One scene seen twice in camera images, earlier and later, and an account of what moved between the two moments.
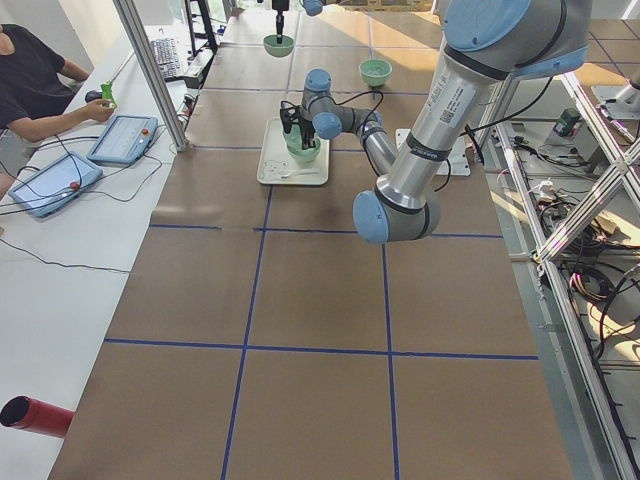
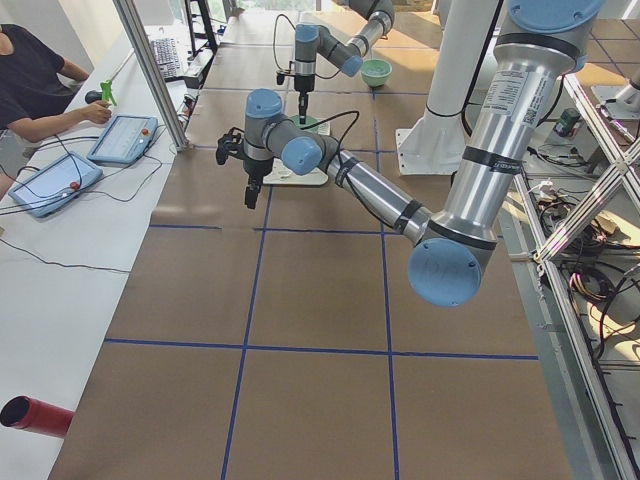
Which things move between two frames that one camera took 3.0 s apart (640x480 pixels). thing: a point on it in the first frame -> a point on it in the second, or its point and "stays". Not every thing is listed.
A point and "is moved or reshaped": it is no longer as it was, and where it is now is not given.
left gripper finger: x=307 y=140 -> x=251 y=196
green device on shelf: x=567 y=122 stays
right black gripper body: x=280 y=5 -> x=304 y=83
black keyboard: x=167 y=57 stays
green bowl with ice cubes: x=375 y=71 stays
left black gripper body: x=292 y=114 -> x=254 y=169
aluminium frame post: x=135 y=27 stays
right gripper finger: x=279 y=26 -> x=302 y=105
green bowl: x=275 y=49 is moved or reshaped
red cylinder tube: x=21 y=411 stays
